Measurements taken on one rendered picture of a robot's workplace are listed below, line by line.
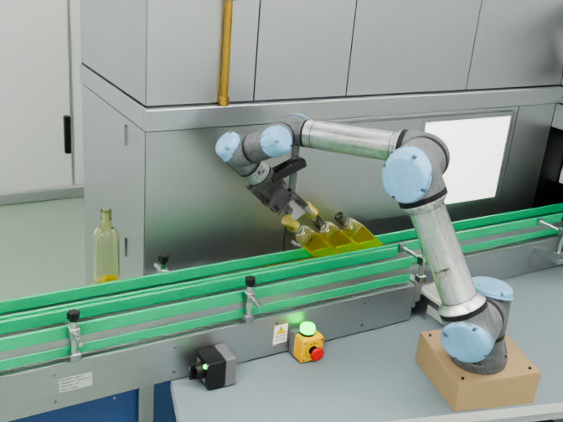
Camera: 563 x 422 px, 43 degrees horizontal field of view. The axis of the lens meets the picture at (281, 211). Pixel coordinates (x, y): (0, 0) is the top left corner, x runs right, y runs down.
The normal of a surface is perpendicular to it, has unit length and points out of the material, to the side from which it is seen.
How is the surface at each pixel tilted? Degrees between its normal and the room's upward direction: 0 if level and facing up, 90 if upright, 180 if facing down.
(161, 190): 90
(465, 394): 90
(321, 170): 90
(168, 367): 90
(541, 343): 0
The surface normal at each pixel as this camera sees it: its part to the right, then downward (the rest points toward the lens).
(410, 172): -0.53, 0.23
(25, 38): 0.50, 0.36
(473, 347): -0.44, 0.47
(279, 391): 0.08, -0.93
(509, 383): 0.25, 0.38
